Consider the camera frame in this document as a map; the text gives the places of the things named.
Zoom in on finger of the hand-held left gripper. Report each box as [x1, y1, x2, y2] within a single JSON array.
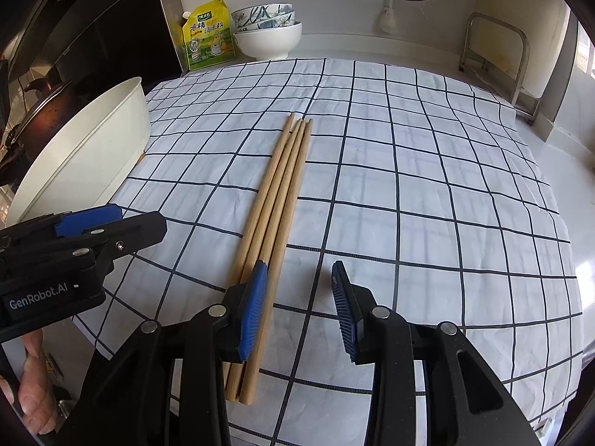
[[0, 203, 125, 257], [0, 210, 168, 285]]

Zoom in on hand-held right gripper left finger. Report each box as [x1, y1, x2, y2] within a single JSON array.
[[56, 260, 269, 446]]

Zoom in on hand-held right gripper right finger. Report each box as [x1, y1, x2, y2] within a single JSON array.
[[331, 260, 542, 446]]

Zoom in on white oval plastic container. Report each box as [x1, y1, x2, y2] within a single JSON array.
[[7, 77, 152, 226]]

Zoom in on person's left hand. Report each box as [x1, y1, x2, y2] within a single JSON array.
[[0, 329, 62, 435]]

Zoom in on brown pot with lid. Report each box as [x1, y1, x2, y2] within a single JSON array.
[[0, 79, 75, 182]]

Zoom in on white black-checked cloth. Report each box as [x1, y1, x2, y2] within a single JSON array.
[[74, 58, 584, 446]]

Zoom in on yellow green seasoning pouch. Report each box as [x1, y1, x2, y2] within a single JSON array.
[[180, 0, 237, 72]]

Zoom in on plain white bowl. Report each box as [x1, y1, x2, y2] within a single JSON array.
[[234, 21, 303, 61]]

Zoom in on floral patterned bowl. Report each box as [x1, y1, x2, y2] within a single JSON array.
[[234, 9, 297, 34], [231, 4, 295, 23]]

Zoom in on metal rack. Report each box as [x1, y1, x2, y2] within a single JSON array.
[[459, 12, 542, 126]]

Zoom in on white cutting board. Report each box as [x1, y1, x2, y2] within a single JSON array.
[[469, 0, 573, 99]]

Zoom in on window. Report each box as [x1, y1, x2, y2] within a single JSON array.
[[576, 28, 595, 80]]

